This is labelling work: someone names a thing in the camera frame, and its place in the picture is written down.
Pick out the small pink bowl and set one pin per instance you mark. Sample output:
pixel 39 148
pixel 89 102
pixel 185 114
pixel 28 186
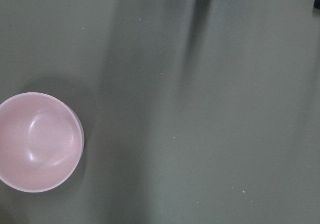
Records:
pixel 42 141

